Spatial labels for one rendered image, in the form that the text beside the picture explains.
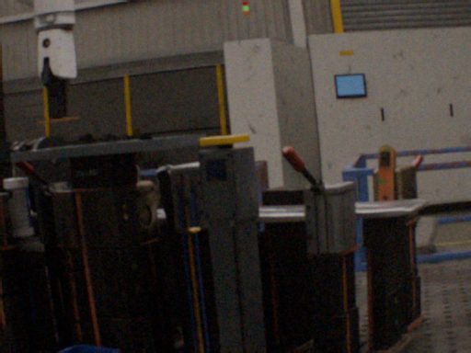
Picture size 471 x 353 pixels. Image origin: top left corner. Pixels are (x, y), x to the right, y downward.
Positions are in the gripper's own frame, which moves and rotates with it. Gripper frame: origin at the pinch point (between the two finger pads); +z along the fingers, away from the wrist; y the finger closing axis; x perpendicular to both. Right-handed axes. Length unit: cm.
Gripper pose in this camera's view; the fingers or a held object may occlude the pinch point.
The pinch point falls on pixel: (58, 107)
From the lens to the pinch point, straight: 176.8
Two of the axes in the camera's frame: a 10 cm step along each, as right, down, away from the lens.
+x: -9.8, 0.8, 2.1
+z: 0.9, 9.9, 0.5
